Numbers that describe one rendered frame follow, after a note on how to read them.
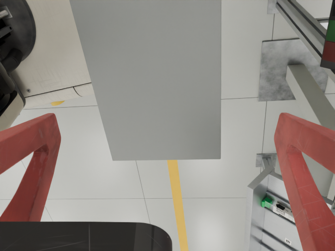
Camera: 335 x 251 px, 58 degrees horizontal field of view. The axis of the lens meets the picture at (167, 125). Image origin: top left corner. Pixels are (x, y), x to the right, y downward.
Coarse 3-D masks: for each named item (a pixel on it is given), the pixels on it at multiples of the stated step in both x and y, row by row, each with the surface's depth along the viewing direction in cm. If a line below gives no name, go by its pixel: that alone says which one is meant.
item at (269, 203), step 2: (266, 198) 52; (268, 198) 52; (264, 200) 52; (266, 200) 52; (268, 200) 52; (270, 200) 52; (272, 200) 52; (266, 202) 52; (268, 202) 51; (270, 202) 51; (272, 202) 51; (274, 202) 51; (276, 202) 51; (266, 204) 52; (268, 204) 52; (270, 204) 51; (272, 204) 51; (274, 204) 51; (266, 206) 52; (268, 206) 52; (270, 206) 51; (272, 206) 51; (268, 208) 52; (270, 208) 52; (272, 208) 51; (272, 210) 51
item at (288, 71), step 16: (272, 48) 109; (288, 48) 109; (304, 48) 108; (272, 64) 113; (288, 64) 112; (304, 64) 112; (272, 80) 116; (288, 80) 112; (304, 80) 101; (320, 80) 115; (272, 96) 120; (288, 96) 120; (304, 96) 94; (320, 96) 92; (304, 112) 95; (320, 112) 86
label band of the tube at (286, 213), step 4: (276, 204) 51; (280, 204) 51; (276, 208) 50; (280, 208) 50; (284, 208) 50; (276, 212) 51; (280, 212) 50; (284, 212) 50; (288, 212) 49; (284, 216) 50; (288, 216) 49; (292, 216) 49; (292, 220) 49
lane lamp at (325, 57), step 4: (328, 44) 44; (332, 44) 43; (324, 48) 44; (328, 48) 44; (332, 48) 43; (324, 52) 44; (328, 52) 44; (332, 52) 44; (324, 56) 45; (328, 56) 44; (332, 56) 44; (328, 60) 45; (332, 60) 44
